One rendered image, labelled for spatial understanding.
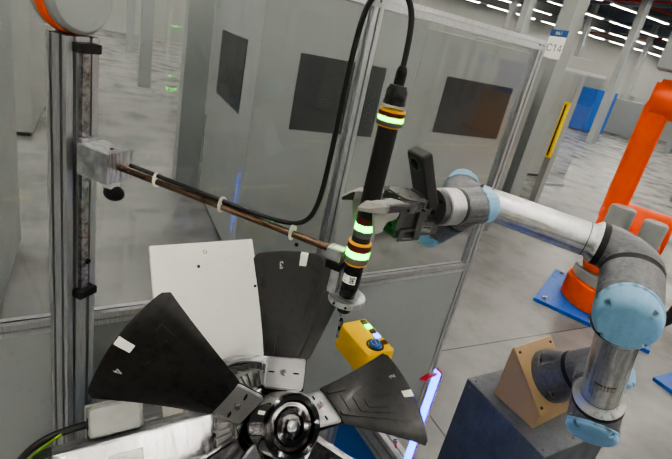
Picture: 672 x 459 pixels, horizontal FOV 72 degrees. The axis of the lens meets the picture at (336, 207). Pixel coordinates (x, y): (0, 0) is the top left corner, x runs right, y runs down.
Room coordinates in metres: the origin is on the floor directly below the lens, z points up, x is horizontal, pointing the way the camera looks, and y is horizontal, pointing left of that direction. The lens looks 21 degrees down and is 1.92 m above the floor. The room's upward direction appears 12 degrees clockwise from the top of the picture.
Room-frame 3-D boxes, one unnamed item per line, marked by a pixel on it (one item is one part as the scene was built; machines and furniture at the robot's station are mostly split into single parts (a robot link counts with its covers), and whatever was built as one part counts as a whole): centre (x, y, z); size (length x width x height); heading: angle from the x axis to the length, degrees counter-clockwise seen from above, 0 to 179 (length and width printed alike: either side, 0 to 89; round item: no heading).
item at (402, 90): (0.76, -0.06, 1.66); 0.04 x 0.04 x 0.46
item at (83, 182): (0.99, 0.58, 1.48); 0.05 x 0.03 x 0.62; 161
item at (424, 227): (0.83, -0.14, 1.63); 0.12 x 0.08 x 0.09; 126
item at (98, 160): (0.97, 0.53, 1.55); 0.10 x 0.07 x 0.08; 71
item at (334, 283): (0.77, -0.05, 1.50); 0.09 x 0.07 x 0.10; 71
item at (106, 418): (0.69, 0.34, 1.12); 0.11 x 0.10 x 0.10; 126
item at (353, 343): (1.21, -0.18, 1.02); 0.16 x 0.10 x 0.11; 36
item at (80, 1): (1.00, 0.62, 1.88); 0.17 x 0.15 x 0.16; 126
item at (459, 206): (0.88, -0.21, 1.64); 0.08 x 0.05 x 0.08; 36
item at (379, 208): (0.74, -0.08, 1.64); 0.09 x 0.03 x 0.06; 136
